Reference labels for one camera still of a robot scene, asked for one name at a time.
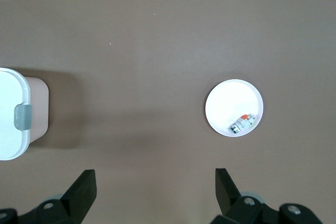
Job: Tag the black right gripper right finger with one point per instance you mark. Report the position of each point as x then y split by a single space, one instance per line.
229 197

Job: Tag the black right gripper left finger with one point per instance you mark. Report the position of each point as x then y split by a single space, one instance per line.
78 197

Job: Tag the grey box lid latch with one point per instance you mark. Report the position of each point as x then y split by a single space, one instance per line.
23 117

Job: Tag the pale pink round plate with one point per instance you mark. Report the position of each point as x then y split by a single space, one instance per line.
231 98

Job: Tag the pink box with white lid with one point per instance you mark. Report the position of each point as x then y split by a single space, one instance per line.
8 119

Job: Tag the white green button switch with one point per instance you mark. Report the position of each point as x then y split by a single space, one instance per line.
242 123

